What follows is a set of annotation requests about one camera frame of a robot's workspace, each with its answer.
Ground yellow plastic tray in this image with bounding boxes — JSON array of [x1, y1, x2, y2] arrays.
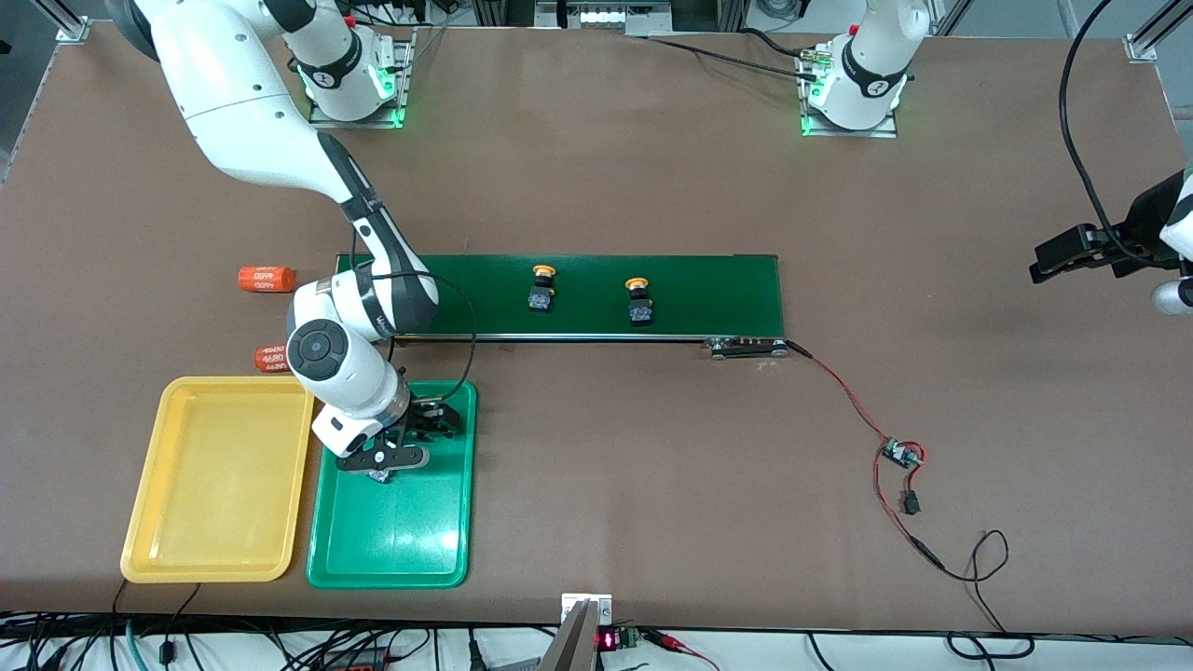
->
[[119, 376, 316, 584]]

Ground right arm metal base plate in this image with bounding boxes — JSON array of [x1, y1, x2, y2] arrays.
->
[[308, 37, 417, 130]]

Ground equipment rack behind table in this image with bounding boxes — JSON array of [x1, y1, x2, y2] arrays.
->
[[471, 0, 747, 38]]

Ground black cable on table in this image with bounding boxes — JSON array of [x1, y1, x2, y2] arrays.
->
[[643, 28, 821, 81]]

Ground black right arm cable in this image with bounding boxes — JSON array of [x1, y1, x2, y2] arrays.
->
[[350, 266, 478, 406]]

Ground silver mount bracket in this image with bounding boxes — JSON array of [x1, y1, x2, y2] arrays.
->
[[560, 593, 614, 627]]

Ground green plastic tray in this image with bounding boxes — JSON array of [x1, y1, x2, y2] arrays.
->
[[306, 379, 478, 590]]

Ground red and black wire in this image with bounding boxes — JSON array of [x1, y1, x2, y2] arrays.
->
[[786, 340, 947, 571]]

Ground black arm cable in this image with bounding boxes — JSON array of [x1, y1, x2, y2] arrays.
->
[[1059, 0, 1143, 267], [350, 266, 478, 406]]

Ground red clip lead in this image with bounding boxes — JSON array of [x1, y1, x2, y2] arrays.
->
[[641, 628, 720, 671]]

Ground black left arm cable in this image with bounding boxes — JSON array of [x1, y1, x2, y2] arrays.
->
[[1059, 0, 1143, 267]]

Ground green conveyor belt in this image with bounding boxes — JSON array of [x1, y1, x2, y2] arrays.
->
[[322, 252, 789, 361]]

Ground thin black looped cable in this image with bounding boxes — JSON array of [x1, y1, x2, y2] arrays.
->
[[937, 529, 1035, 659]]

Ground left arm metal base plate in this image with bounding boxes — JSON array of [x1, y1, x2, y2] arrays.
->
[[800, 47, 900, 139]]

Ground grey mount bar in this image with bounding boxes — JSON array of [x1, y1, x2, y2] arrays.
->
[[538, 599, 599, 671]]

